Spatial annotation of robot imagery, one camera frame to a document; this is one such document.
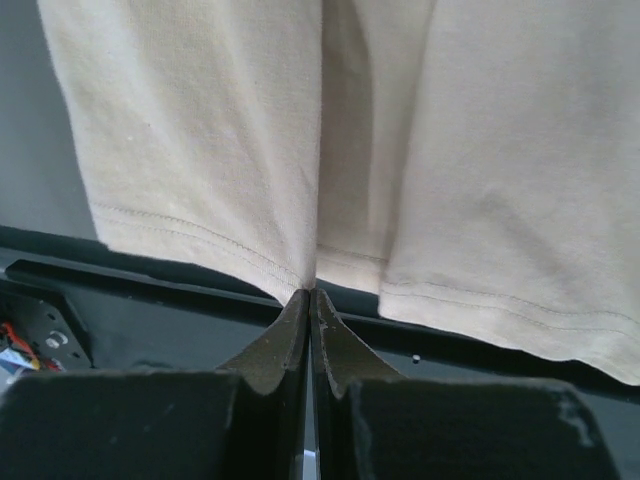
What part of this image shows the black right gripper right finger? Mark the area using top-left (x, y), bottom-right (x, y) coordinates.
top-left (310, 289), bottom-right (619, 479)

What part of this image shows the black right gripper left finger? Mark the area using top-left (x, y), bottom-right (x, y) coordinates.
top-left (1, 290), bottom-right (310, 479)

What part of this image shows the beige t shirt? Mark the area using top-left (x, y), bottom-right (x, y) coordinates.
top-left (39, 1), bottom-right (639, 386)

